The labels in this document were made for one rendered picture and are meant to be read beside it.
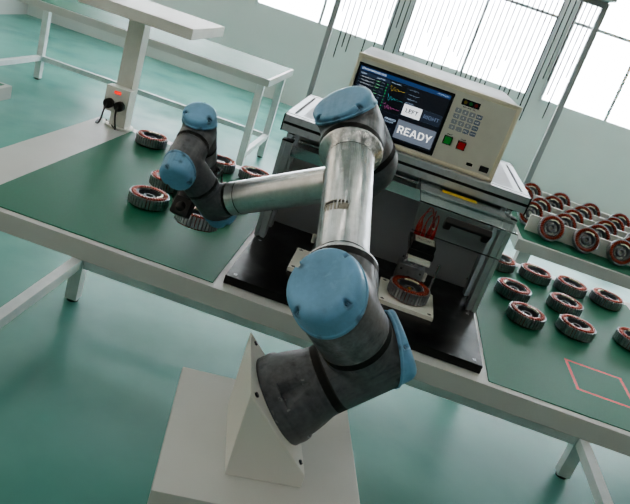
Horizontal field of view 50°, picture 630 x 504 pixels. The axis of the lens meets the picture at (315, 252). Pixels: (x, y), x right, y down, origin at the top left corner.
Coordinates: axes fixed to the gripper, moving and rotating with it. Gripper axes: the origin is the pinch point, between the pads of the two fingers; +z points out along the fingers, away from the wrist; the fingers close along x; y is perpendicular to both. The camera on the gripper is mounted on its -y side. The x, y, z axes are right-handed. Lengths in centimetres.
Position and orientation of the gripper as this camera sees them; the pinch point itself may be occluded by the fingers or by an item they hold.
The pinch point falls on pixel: (197, 219)
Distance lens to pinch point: 174.8
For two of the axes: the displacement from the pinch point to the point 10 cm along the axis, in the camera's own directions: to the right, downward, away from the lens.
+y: 3.4, -7.4, 5.8
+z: -1.3, 5.8, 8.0
